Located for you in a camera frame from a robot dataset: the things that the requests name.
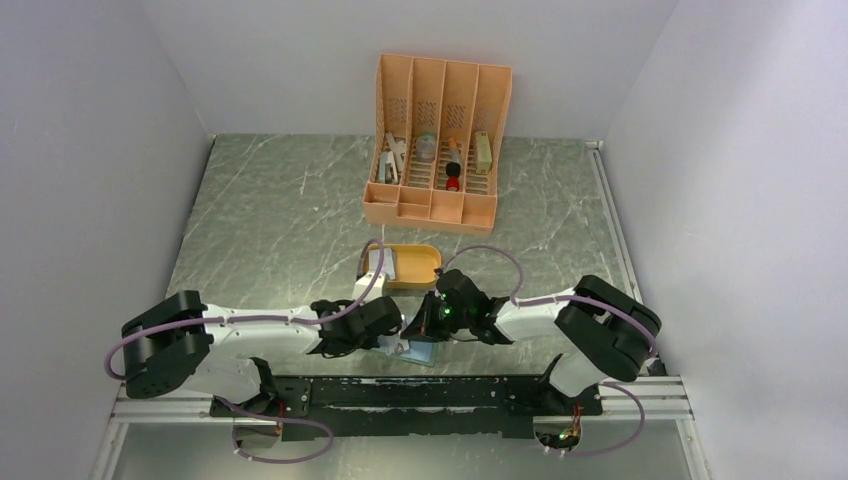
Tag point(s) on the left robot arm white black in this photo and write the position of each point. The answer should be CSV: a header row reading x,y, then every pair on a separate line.
x,y
183,342

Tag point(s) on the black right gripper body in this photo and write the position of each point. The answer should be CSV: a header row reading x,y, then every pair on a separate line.
x,y
449,319

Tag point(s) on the clear tape roll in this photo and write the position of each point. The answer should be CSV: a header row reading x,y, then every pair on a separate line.
x,y
425,147

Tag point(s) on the silver credit card stack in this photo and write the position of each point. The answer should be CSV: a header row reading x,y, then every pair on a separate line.
x,y
389,264

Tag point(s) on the red black marker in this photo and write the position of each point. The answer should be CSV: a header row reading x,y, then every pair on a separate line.
x,y
453,168

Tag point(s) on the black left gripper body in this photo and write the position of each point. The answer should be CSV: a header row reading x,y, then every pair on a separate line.
x,y
367,343

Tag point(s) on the mint green card holder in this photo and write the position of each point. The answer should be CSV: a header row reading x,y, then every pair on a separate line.
x,y
395,347

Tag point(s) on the pale green eraser box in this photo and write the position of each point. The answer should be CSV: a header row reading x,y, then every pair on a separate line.
x,y
483,153

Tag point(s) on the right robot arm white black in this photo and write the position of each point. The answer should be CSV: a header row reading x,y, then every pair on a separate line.
x,y
611,334

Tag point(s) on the aluminium table edge rail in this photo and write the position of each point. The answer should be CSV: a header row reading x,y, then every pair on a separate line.
x,y
624,259

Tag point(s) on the orange desk file organizer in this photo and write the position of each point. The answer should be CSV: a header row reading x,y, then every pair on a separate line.
x,y
451,99

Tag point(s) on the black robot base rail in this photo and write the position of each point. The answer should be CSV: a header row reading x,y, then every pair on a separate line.
x,y
420,405

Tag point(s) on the grey stapler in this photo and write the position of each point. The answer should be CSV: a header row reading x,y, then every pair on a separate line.
x,y
390,160

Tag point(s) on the yellow oval tray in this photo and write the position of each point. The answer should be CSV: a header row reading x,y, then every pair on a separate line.
x,y
416,266

